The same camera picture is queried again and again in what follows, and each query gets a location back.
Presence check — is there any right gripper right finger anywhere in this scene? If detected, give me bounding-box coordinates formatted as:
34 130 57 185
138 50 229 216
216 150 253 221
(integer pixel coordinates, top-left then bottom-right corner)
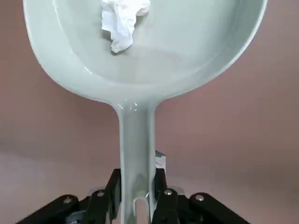
150 168 252 224

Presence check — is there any white paper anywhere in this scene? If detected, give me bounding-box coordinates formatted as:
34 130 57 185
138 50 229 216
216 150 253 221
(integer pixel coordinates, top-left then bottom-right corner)
100 0 150 54

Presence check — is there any pale green plastic dustpan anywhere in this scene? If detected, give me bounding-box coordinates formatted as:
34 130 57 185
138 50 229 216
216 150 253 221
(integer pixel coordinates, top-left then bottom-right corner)
22 0 269 224

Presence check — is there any small paper tag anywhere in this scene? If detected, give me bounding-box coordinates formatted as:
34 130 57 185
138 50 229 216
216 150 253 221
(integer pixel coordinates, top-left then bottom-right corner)
154 150 167 168

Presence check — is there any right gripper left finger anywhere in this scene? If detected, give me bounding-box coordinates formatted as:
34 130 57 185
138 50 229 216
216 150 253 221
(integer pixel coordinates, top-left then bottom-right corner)
14 168 127 224

